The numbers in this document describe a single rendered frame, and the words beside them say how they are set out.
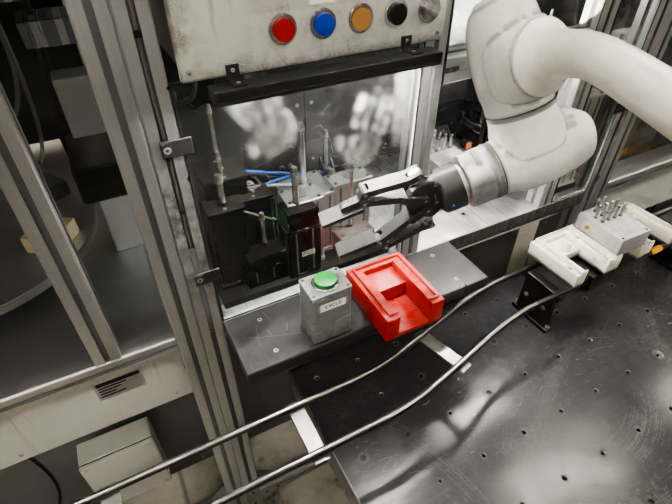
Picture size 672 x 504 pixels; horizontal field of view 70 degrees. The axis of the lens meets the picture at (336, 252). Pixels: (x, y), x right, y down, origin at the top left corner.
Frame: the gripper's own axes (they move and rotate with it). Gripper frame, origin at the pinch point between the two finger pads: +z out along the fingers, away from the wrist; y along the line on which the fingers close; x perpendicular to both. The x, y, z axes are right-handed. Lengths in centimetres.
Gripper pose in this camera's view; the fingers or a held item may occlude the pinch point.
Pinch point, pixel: (344, 230)
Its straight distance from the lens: 78.9
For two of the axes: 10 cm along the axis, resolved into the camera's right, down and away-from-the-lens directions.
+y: -3.0, -5.5, -7.8
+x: 2.4, 7.4, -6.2
